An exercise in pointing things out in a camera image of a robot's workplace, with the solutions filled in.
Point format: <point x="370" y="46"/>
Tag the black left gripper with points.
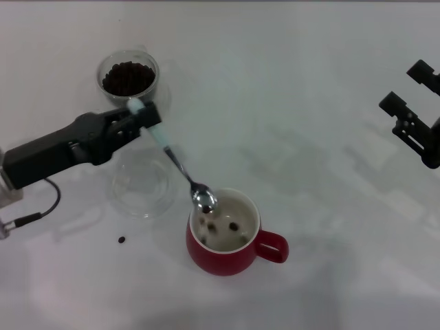
<point x="62" y="148"/>

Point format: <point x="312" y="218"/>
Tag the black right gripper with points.
<point x="434" y="144"/>

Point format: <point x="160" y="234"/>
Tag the pile of coffee beans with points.
<point x="129" y="79"/>

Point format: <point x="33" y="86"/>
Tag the clear glass cup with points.
<point x="103" y="91"/>

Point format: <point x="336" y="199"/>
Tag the clear glass saucer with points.
<point x="144" y="203"/>

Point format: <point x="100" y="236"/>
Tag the red ceramic mug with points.
<point x="213" y="261"/>

